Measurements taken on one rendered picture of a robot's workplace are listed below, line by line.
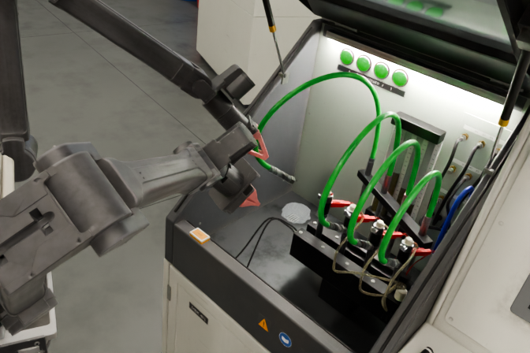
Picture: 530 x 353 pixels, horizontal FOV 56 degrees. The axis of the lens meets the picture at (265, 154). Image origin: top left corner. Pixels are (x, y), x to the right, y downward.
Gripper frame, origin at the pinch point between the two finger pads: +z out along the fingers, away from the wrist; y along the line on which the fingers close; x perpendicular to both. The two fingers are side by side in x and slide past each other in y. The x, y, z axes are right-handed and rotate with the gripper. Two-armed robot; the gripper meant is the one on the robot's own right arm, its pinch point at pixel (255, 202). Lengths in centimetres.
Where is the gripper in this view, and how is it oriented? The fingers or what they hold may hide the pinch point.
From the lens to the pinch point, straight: 105.8
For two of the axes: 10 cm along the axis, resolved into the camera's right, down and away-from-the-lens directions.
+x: -5.1, -5.0, 7.0
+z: 5.1, 4.8, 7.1
